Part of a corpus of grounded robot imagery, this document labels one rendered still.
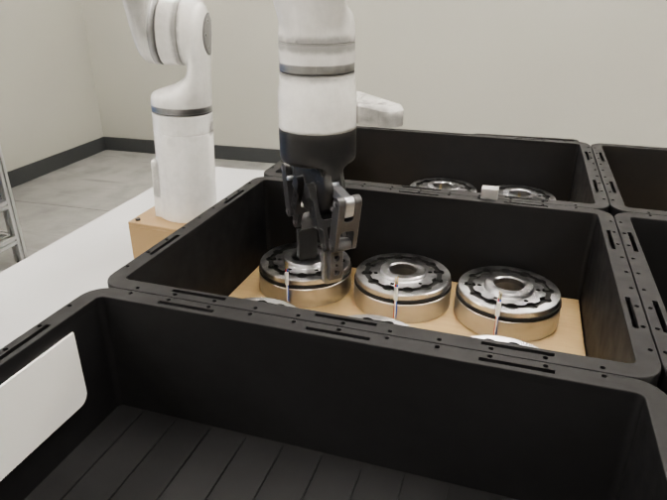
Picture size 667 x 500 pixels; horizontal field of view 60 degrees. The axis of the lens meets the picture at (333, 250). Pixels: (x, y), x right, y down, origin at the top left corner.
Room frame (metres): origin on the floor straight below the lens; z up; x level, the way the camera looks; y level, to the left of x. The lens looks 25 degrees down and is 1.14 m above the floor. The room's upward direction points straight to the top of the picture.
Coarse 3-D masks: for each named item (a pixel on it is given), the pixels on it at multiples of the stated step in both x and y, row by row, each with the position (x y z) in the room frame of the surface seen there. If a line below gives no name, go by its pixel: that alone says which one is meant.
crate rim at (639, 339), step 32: (352, 192) 0.63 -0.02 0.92; (384, 192) 0.62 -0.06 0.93; (416, 192) 0.61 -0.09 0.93; (192, 224) 0.52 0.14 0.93; (608, 224) 0.52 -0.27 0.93; (160, 256) 0.45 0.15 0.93; (608, 256) 0.45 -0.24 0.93; (128, 288) 0.39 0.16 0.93; (160, 288) 0.39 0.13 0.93; (320, 320) 0.34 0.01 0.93; (352, 320) 0.34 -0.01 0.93; (640, 320) 0.34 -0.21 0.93; (512, 352) 0.30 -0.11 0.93; (544, 352) 0.30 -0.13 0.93; (640, 352) 0.30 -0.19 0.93
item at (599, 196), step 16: (368, 128) 0.93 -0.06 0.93; (384, 128) 0.93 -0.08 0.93; (544, 144) 0.85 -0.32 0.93; (560, 144) 0.84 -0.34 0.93; (576, 144) 0.84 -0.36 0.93; (592, 160) 0.75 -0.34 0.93; (272, 176) 0.68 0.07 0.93; (592, 176) 0.68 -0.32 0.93; (448, 192) 0.61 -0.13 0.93; (464, 192) 0.61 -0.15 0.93; (480, 192) 0.61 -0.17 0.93; (592, 192) 0.62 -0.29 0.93
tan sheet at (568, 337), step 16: (256, 272) 0.61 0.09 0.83; (352, 272) 0.61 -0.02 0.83; (240, 288) 0.57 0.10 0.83; (256, 288) 0.57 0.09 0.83; (352, 288) 0.57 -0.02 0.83; (336, 304) 0.54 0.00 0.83; (352, 304) 0.54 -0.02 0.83; (576, 304) 0.54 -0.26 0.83; (432, 320) 0.50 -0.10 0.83; (448, 320) 0.50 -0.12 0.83; (560, 320) 0.50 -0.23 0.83; (576, 320) 0.50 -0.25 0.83; (560, 336) 0.47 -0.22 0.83; (576, 336) 0.47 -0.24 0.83; (576, 352) 0.45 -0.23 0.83
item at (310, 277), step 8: (280, 248) 0.61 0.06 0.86; (288, 248) 0.62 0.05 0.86; (320, 248) 0.62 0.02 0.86; (264, 256) 0.59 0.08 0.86; (272, 256) 0.60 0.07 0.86; (280, 256) 0.59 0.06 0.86; (344, 256) 0.59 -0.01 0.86; (264, 264) 0.57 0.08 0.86; (272, 264) 0.57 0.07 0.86; (280, 264) 0.57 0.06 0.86; (344, 264) 0.57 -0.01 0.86; (264, 272) 0.56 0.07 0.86; (272, 272) 0.55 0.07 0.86; (280, 272) 0.56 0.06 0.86; (296, 272) 0.55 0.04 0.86; (304, 272) 0.55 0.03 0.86; (312, 272) 0.55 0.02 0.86; (320, 272) 0.55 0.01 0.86; (344, 272) 0.56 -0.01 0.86; (280, 280) 0.54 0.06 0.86; (296, 280) 0.53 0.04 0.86; (304, 280) 0.53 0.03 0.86; (312, 280) 0.53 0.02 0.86; (320, 280) 0.53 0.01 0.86
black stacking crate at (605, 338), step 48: (192, 240) 0.50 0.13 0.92; (240, 240) 0.60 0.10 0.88; (288, 240) 0.65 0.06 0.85; (384, 240) 0.62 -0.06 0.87; (432, 240) 0.60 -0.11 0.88; (480, 240) 0.58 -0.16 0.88; (528, 240) 0.57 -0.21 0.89; (576, 240) 0.55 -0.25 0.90; (192, 288) 0.49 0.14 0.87; (576, 288) 0.55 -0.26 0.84; (624, 336) 0.33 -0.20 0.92
